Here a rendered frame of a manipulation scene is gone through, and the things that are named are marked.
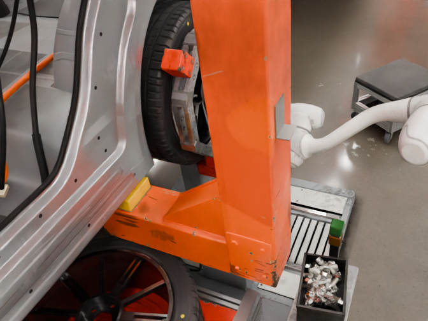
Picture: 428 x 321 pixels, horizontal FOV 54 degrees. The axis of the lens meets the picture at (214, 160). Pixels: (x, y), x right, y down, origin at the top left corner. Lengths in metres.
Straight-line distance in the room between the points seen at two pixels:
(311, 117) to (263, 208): 0.79
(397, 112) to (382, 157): 1.08
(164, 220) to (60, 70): 0.62
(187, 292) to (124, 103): 0.64
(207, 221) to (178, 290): 0.28
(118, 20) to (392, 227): 1.65
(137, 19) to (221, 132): 0.51
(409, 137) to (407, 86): 1.34
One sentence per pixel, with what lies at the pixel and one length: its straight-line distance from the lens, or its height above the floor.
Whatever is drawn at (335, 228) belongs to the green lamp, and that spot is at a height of 0.66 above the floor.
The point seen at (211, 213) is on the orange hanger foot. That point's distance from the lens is 1.27.
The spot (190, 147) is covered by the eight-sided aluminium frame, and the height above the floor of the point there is 0.75.
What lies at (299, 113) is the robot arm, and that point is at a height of 0.67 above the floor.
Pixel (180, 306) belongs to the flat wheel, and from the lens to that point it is 1.42.
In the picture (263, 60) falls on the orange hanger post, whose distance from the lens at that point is 0.86.
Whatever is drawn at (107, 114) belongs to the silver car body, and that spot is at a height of 1.04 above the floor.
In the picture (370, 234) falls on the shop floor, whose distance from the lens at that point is 2.27.
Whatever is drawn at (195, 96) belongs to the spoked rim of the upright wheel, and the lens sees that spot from 1.81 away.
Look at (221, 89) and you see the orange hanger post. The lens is 0.94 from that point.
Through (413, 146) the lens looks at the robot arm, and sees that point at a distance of 1.43.
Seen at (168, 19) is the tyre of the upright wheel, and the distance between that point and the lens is 1.56.
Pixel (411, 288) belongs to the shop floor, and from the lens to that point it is 2.11.
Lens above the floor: 1.69
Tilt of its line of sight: 39 degrees down
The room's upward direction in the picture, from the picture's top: 9 degrees counter-clockwise
